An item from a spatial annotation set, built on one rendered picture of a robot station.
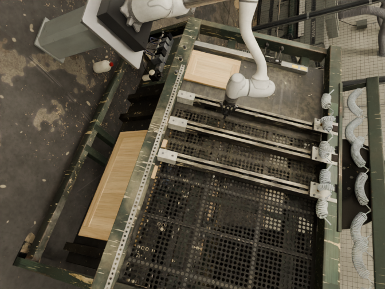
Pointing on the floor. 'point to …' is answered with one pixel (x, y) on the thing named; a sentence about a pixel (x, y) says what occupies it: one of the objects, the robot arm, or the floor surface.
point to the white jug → (105, 66)
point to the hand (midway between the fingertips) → (225, 114)
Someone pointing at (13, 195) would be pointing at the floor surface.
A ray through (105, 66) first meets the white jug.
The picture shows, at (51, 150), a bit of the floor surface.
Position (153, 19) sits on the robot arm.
